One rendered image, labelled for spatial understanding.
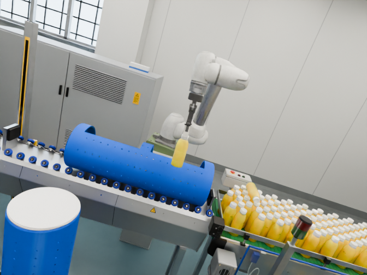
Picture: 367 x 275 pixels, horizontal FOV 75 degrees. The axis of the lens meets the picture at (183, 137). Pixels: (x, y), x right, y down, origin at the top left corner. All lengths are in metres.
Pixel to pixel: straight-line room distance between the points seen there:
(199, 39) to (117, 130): 1.99
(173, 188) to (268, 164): 3.35
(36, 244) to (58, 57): 2.55
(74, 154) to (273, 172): 3.80
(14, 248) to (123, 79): 2.23
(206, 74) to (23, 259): 1.12
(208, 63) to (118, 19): 3.01
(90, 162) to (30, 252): 0.54
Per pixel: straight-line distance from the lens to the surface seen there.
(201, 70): 1.21
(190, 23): 4.17
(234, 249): 1.57
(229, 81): 1.22
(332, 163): 4.98
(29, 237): 1.16
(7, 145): 1.86
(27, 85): 2.08
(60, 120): 3.52
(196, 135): 1.99
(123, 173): 1.45
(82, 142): 1.49
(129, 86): 3.02
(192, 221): 1.57
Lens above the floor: 1.81
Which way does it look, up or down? 18 degrees down
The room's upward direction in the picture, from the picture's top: 18 degrees clockwise
